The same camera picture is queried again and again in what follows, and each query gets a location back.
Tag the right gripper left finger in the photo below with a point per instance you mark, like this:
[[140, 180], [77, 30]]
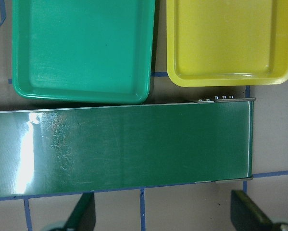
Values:
[[83, 217]]

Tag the yellow plastic tray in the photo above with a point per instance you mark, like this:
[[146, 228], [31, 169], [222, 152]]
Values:
[[227, 42]]

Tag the green plastic tray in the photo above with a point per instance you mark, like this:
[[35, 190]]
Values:
[[96, 51]]

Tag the green conveyor belt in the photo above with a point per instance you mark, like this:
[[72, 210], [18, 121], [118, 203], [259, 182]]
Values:
[[124, 147]]

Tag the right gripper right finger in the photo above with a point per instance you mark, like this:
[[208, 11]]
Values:
[[247, 216]]

